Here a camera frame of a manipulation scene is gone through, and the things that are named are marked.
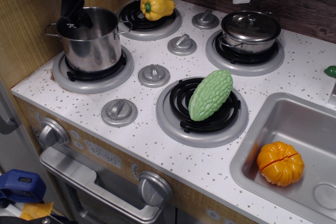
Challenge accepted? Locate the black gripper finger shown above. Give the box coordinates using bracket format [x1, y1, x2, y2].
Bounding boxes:
[57, 1, 93, 31]

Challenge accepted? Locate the tall steel pot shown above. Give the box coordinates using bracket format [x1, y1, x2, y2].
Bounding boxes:
[45, 7, 133, 73]

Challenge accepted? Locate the front left stove burner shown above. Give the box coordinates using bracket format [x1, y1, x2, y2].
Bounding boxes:
[52, 46, 134, 94]

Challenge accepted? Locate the stove burner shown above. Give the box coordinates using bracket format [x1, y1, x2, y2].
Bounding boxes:
[52, 46, 134, 94]
[205, 31, 285, 77]
[155, 78, 248, 148]
[117, 1, 182, 41]

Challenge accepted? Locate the back left stove burner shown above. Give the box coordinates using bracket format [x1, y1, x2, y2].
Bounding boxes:
[117, 1, 182, 41]

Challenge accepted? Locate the back right stove burner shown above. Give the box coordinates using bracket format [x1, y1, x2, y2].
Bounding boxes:
[205, 31, 285, 77]

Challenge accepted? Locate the front right stove burner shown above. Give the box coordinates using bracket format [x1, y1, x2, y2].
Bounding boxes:
[155, 78, 248, 148]

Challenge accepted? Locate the yellow toy bell pepper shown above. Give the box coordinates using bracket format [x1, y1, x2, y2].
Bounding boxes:
[140, 0, 175, 22]

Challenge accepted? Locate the grey stovetop knob centre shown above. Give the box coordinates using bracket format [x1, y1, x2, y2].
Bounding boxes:
[138, 64, 171, 88]

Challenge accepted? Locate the grey stovetop knob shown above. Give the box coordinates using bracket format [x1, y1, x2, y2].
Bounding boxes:
[138, 64, 171, 88]
[167, 34, 197, 56]
[101, 99, 138, 127]
[192, 9, 219, 30]

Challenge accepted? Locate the grey stovetop knob front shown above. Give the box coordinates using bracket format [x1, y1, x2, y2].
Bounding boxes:
[101, 99, 138, 127]

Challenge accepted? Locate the grey stovetop knob middle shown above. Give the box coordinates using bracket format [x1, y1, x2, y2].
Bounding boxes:
[167, 34, 197, 56]

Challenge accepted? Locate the left silver oven dial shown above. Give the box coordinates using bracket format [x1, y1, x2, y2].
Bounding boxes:
[39, 117, 70, 147]

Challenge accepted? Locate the silver oven dial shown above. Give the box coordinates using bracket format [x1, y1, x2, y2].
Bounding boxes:
[138, 170, 174, 207]
[39, 117, 70, 147]

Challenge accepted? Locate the grey stovetop knob back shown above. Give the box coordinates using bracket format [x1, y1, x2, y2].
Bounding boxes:
[192, 9, 219, 30]

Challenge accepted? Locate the oven clock display panel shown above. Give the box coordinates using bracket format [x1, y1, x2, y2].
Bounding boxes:
[84, 140, 122, 169]

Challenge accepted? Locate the green toy bitter gourd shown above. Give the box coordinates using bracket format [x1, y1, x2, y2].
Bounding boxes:
[188, 70, 233, 122]

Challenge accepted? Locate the blue plastic clamp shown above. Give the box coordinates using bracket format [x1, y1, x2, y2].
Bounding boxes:
[1, 169, 46, 203]

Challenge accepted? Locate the lidded steel saucepan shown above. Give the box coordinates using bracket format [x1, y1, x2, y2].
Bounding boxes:
[218, 10, 281, 54]

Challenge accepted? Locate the right silver oven dial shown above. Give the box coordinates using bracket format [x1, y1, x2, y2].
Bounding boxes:
[138, 170, 174, 207]

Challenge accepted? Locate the yellow cloth scrap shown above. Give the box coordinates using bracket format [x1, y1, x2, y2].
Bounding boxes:
[19, 202, 54, 221]

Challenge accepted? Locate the orange toy pumpkin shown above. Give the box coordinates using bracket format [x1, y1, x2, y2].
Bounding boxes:
[257, 141, 305, 187]

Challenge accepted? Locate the silver toy sink basin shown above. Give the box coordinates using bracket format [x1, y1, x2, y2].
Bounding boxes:
[230, 93, 335, 223]

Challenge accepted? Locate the green toy vegetable piece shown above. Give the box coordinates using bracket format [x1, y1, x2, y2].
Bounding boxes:
[323, 66, 336, 78]

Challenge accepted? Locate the grey fridge door handle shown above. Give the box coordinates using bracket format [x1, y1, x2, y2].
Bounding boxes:
[1, 82, 18, 135]

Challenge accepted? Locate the silver oven door handle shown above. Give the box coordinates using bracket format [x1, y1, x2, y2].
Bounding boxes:
[40, 147, 165, 223]

